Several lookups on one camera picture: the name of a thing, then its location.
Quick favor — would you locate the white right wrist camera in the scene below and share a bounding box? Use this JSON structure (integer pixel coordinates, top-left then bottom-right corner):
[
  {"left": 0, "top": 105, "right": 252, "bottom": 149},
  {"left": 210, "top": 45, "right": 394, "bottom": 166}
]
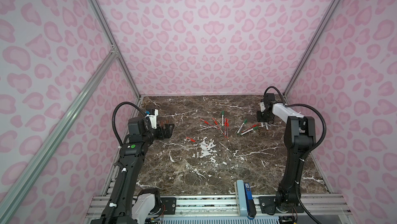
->
[{"left": 259, "top": 99, "right": 268, "bottom": 113}]

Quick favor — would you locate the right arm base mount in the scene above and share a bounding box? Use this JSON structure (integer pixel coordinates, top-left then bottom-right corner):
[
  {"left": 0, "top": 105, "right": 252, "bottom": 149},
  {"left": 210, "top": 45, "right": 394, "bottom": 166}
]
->
[{"left": 258, "top": 195, "right": 304, "bottom": 215}]

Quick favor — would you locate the right corner frame post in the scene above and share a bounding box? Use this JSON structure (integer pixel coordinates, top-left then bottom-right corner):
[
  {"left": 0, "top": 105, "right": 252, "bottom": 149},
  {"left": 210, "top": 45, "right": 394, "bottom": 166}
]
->
[{"left": 283, "top": 0, "right": 343, "bottom": 96}]

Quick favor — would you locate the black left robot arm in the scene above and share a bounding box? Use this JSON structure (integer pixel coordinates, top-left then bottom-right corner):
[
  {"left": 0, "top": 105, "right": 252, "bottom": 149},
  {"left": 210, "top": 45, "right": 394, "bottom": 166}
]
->
[{"left": 91, "top": 102, "right": 175, "bottom": 224}]

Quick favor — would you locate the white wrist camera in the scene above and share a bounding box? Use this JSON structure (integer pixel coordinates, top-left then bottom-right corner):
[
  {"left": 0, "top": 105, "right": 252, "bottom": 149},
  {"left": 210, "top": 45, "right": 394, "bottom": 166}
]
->
[
  {"left": 146, "top": 109, "right": 159, "bottom": 129},
  {"left": 259, "top": 99, "right": 268, "bottom": 113}
]

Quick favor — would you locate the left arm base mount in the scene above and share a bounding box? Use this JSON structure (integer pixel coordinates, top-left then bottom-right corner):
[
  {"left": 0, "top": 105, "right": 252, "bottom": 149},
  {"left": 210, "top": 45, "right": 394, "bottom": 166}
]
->
[{"left": 132, "top": 188, "right": 177, "bottom": 217}]

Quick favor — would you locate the left corner frame post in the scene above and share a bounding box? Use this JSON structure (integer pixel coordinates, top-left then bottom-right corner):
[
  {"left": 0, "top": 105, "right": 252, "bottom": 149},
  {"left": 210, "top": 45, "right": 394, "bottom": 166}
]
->
[{"left": 87, "top": 0, "right": 141, "bottom": 100}]

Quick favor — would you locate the light blue rail bracket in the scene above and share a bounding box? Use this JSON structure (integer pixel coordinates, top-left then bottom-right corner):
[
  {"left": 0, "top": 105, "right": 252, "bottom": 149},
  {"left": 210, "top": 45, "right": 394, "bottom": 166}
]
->
[{"left": 235, "top": 180, "right": 248, "bottom": 217}]

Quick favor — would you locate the aluminium front rail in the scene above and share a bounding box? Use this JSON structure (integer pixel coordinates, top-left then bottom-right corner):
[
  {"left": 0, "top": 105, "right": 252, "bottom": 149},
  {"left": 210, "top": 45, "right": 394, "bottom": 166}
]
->
[{"left": 84, "top": 194, "right": 352, "bottom": 224}]

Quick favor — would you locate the aluminium frame diagonal bar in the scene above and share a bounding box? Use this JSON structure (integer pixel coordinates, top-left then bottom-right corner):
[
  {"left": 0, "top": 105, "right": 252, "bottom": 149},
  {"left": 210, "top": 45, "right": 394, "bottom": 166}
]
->
[{"left": 1, "top": 50, "right": 118, "bottom": 224}]

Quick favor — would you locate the green cap marker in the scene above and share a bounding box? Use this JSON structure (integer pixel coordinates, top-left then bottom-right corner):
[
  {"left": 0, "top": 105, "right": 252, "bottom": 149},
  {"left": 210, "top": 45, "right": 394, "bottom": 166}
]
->
[{"left": 240, "top": 126, "right": 258, "bottom": 136}]

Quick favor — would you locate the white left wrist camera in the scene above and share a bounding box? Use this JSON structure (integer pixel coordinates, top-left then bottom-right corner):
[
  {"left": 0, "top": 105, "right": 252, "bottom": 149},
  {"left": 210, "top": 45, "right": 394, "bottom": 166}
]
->
[{"left": 146, "top": 109, "right": 159, "bottom": 129}]

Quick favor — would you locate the green cap pen upright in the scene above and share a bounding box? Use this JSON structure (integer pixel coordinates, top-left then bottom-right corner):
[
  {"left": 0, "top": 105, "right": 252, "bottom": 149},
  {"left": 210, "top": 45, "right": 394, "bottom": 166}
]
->
[{"left": 221, "top": 110, "right": 224, "bottom": 127}]

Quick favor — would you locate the corner frame post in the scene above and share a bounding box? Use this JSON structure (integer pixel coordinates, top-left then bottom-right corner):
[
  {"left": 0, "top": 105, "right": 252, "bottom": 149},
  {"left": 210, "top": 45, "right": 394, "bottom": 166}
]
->
[
  {"left": 87, "top": 0, "right": 141, "bottom": 100},
  {"left": 283, "top": 0, "right": 343, "bottom": 96}
]

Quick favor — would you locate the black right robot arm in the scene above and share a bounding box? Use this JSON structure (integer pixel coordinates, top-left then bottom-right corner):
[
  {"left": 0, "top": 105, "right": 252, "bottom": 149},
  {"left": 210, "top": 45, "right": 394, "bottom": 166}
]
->
[{"left": 256, "top": 86, "right": 327, "bottom": 216}]

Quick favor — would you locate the blue device on rail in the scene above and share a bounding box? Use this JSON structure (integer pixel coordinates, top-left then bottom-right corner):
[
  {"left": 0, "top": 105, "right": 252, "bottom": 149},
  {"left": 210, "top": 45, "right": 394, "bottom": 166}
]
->
[{"left": 244, "top": 183, "right": 257, "bottom": 220}]

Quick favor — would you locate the green cap marker pen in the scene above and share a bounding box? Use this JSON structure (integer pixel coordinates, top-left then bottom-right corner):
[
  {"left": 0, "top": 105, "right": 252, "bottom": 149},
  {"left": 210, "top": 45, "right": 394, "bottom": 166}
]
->
[{"left": 236, "top": 119, "right": 248, "bottom": 134}]

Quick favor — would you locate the red pen cluster centre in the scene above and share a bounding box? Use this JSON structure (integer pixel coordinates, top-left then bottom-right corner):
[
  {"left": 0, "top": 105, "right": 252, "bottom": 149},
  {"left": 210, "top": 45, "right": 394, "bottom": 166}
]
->
[{"left": 223, "top": 118, "right": 228, "bottom": 138}]

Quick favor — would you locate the red cap pen right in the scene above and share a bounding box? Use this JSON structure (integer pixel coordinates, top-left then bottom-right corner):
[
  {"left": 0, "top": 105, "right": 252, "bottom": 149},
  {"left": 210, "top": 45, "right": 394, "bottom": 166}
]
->
[{"left": 241, "top": 123, "right": 260, "bottom": 134}]

